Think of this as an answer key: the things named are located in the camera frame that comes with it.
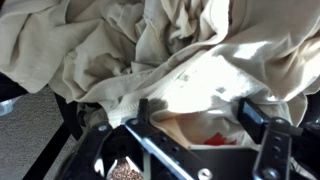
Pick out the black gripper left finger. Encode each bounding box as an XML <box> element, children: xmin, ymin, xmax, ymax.
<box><xmin>136</xmin><ymin>98</ymin><xmax>150</xmax><ymax>125</ymax></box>

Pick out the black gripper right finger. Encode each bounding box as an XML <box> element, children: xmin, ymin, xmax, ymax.
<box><xmin>236</xmin><ymin>97</ymin><xmax>272</xmax><ymax>145</ymax></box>

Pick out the peach shirt with red print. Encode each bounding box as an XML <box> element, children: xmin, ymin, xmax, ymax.
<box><xmin>0</xmin><ymin>0</ymin><xmax>320</xmax><ymax>150</ymax></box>

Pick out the clear plastic water bottle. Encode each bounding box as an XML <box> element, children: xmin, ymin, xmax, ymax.
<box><xmin>0</xmin><ymin>96</ymin><xmax>16</xmax><ymax>117</ymax></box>

